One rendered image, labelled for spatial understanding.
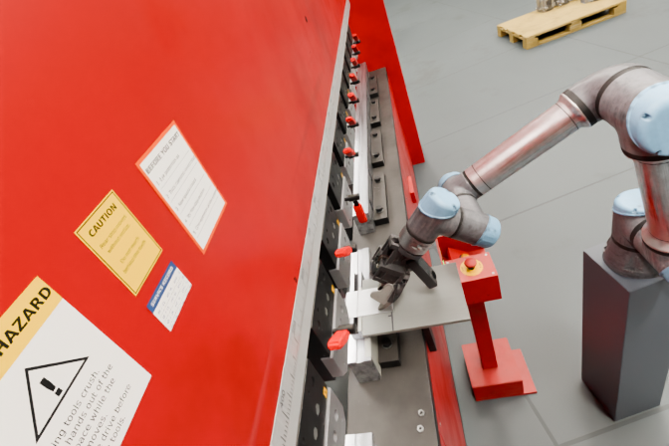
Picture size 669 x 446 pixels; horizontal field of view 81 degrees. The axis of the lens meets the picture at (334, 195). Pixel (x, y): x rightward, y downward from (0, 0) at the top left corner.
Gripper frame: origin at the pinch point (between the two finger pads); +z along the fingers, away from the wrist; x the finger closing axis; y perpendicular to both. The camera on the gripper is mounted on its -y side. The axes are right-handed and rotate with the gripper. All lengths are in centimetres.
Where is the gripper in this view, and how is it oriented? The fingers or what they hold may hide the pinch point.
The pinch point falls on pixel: (382, 297)
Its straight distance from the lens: 107.7
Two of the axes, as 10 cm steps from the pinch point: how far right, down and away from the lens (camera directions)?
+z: -3.6, 7.4, 5.7
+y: -9.3, -3.2, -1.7
